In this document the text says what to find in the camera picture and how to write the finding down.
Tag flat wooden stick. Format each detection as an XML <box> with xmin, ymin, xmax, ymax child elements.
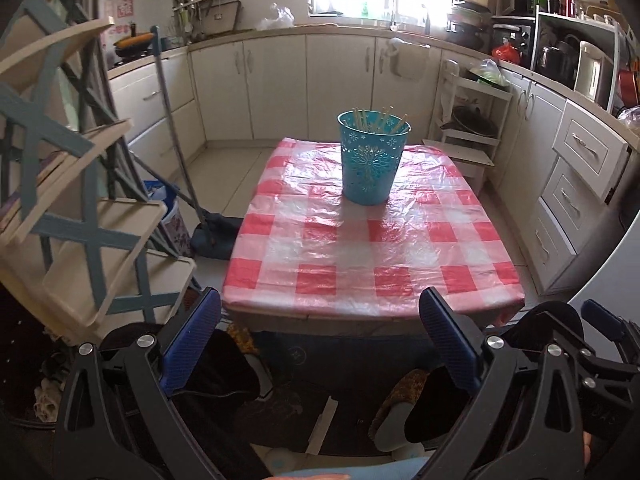
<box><xmin>306</xmin><ymin>396</ymin><xmax>340</xmax><ymax>456</ymax></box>

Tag black wok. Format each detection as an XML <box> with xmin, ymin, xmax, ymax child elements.
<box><xmin>452</xmin><ymin>105</ymin><xmax>500</xmax><ymax>137</ymax></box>

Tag white storage shelf unit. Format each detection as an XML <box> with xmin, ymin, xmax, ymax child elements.
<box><xmin>492</xmin><ymin>0</ymin><xmax>631</xmax><ymax>113</ymax></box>

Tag clear plastic bag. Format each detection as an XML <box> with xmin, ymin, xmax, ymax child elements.
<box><xmin>617</xmin><ymin>105</ymin><xmax>640</xmax><ymax>136</ymax></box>

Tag wall utensil rack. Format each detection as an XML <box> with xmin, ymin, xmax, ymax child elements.
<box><xmin>171</xmin><ymin>0</ymin><xmax>243</xmax><ymax>43</ymax></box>

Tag white base cabinets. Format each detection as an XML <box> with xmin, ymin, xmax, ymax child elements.
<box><xmin>107</xmin><ymin>27</ymin><xmax>568</xmax><ymax>196</ymax></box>

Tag white drawer unit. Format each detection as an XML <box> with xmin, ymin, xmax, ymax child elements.
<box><xmin>530</xmin><ymin>100</ymin><xmax>630</xmax><ymax>296</ymax></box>

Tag teal perforated metal bucket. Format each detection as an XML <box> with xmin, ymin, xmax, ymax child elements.
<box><xmin>336</xmin><ymin>109</ymin><xmax>412</xmax><ymax>207</ymax></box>

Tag red checkered plastic tablecloth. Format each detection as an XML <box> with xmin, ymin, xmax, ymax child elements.
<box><xmin>220</xmin><ymin>137</ymin><xmax>526</xmax><ymax>321</ymax></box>

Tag stack of pots and dishes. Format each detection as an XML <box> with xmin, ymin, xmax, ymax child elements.
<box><xmin>445</xmin><ymin>0</ymin><xmax>493</xmax><ymax>51</ymax></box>

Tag red plastic bag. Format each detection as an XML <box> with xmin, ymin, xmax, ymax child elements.
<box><xmin>491</xmin><ymin>42</ymin><xmax>523</xmax><ymax>63</ymax></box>

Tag red patterned wall stickers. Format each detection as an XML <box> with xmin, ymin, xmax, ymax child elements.
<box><xmin>102</xmin><ymin>0</ymin><xmax>138</xmax><ymax>26</ymax></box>

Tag bunch of wooden chopsticks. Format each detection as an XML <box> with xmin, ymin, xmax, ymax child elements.
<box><xmin>350</xmin><ymin>105</ymin><xmax>408</xmax><ymax>135</ymax></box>

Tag mop with metal handle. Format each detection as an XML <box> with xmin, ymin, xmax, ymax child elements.
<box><xmin>150</xmin><ymin>25</ymin><xmax>244</xmax><ymax>262</ymax></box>

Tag black kettle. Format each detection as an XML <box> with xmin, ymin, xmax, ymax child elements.
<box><xmin>536</xmin><ymin>40</ymin><xmax>577</xmax><ymax>81</ymax></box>

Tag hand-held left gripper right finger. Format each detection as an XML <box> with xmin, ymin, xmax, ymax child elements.
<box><xmin>419</xmin><ymin>287</ymin><xmax>586</xmax><ymax>480</ymax></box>

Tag white hanging bin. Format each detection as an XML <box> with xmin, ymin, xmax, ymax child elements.
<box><xmin>387</xmin><ymin>36</ymin><xmax>432</xmax><ymax>82</ymax></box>

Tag bag of green vegetables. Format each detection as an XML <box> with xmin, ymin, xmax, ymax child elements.
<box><xmin>467</xmin><ymin>58</ymin><xmax>512</xmax><ymax>86</ymax></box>

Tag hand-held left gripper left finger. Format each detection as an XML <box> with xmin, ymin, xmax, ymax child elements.
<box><xmin>52</xmin><ymin>287</ymin><xmax>223</xmax><ymax>480</ymax></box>

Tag patterned slipper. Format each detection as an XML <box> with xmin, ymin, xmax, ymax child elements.
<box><xmin>369</xmin><ymin>369</ymin><xmax>432</xmax><ymax>453</ymax></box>

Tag light blue clothing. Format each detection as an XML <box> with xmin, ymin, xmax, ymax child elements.
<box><xmin>260</xmin><ymin>452</ymin><xmax>438</xmax><ymax>480</ymax></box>

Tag white step stool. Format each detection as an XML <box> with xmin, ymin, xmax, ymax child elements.
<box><xmin>421</xmin><ymin>137</ymin><xmax>496</xmax><ymax>196</ymax></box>

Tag person's right leg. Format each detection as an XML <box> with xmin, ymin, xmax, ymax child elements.
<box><xmin>404</xmin><ymin>302</ymin><xmax>585</xmax><ymax>447</ymax></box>

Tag red pot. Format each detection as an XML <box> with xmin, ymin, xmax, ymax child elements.
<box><xmin>617</xmin><ymin>67</ymin><xmax>640</xmax><ymax>106</ymax></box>

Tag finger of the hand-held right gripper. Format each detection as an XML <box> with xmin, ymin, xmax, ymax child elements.
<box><xmin>581</xmin><ymin>299</ymin><xmax>640</xmax><ymax>361</ymax></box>
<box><xmin>562</xmin><ymin>342</ymin><xmax>640</xmax><ymax>397</ymax></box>

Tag blue white plastic bag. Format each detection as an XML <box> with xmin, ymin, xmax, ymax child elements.
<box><xmin>142</xmin><ymin>180</ymin><xmax>176</xmax><ymax>203</ymax></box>

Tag white electric thermos pot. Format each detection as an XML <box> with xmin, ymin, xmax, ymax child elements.
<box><xmin>574</xmin><ymin>40</ymin><xmax>617</xmax><ymax>106</ymax></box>

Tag floral waste bin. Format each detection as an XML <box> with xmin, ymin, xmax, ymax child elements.
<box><xmin>157</xmin><ymin>200</ymin><xmax>193</xmax><ymax>258</ymax></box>

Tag black toaster oven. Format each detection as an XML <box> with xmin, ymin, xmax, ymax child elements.
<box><xmin>492</xmin><ymin>21</ymin><xmax>535</xmax><ymax>56</ymax></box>

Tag white slatted trolley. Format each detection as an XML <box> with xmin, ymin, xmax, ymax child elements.
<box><xmin>436</xmin><ymin>59</ymin><xmax>515</xmax><ymax>181</ymax></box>

